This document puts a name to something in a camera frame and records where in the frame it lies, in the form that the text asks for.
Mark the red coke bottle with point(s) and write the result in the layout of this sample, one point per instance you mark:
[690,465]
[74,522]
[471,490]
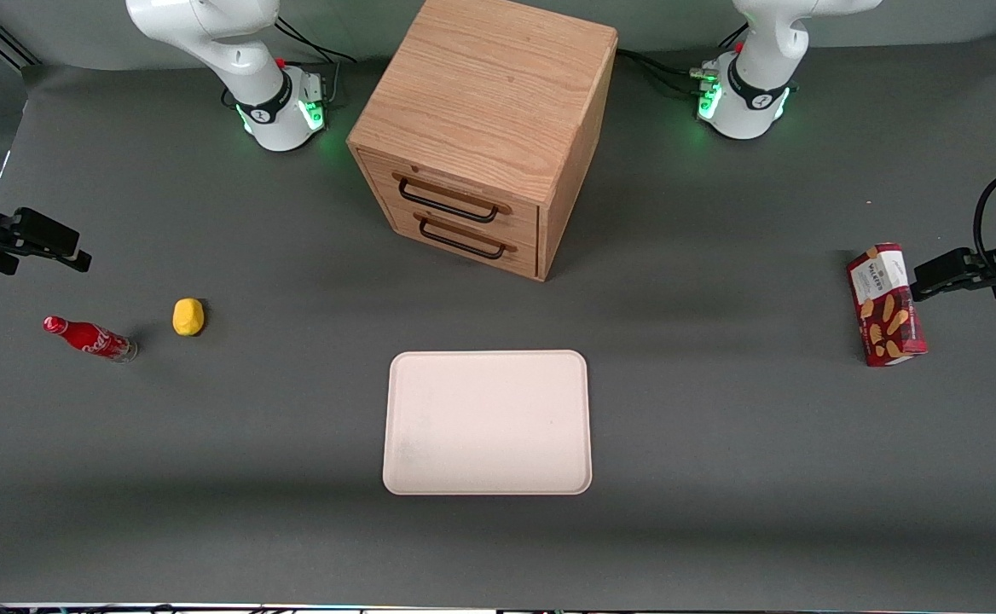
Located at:
[89,338]

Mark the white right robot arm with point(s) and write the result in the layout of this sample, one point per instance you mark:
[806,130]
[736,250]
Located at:
[208,34]

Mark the cream plastic tray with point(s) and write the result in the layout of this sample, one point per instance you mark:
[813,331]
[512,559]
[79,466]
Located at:
[487,422]

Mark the red cookie box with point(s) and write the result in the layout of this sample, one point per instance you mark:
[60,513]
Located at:
[890,324]

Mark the yellow toy lemon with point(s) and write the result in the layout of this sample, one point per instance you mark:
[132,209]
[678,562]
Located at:
[188,317]

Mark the wooden drawer front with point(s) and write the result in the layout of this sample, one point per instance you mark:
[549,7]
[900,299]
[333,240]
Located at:
[525,256]
[379,175]

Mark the wooden drawer cabinet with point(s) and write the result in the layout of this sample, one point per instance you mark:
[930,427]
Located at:
[489,85]

